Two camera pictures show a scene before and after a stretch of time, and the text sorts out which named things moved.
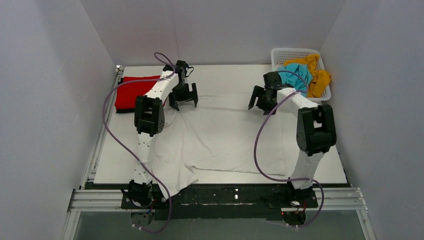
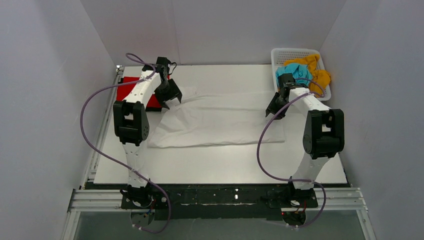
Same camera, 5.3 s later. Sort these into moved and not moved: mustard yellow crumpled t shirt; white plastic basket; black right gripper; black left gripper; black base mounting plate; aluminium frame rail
Moved: black left gripper; black right gripper
Not moved: white plastic basket; aluminium frame rail; black base mounting plate; mustard yellow crumpled t shirt
